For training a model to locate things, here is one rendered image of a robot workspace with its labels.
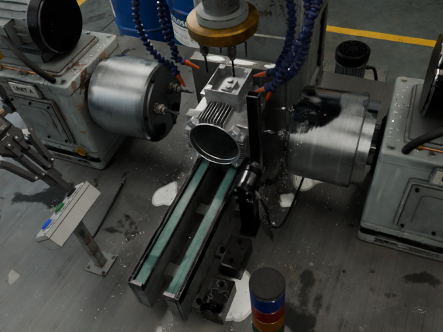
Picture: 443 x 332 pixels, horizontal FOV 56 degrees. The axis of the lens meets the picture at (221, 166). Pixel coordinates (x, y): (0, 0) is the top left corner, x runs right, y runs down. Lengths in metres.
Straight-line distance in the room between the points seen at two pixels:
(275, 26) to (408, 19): 2.62
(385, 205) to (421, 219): 0.09
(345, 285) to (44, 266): 0.85
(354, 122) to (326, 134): 0.07
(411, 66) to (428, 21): 0.63
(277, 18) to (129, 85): 0.46
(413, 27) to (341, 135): 2.74
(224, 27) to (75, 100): 0.53
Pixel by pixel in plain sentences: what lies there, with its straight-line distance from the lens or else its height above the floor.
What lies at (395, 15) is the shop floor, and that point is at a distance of 3.86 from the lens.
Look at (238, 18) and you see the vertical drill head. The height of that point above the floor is 1.35.
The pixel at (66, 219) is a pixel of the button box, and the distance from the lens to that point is 1.06.
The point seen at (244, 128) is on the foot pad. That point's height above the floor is 1.07.
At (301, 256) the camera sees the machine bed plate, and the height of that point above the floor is 0.80.
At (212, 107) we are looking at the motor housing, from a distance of 1.16.
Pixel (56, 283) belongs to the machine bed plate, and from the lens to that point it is 1.31.
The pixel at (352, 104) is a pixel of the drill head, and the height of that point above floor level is 1.16.
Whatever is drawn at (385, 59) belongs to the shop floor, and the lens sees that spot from 3.32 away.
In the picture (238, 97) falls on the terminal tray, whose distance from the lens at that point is 1.14.
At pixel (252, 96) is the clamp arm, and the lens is 0.95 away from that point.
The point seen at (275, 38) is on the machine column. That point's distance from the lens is 1.29.
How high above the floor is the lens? 1.85
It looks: 48 degrees down
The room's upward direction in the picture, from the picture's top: 8 degrees counter-clockwise
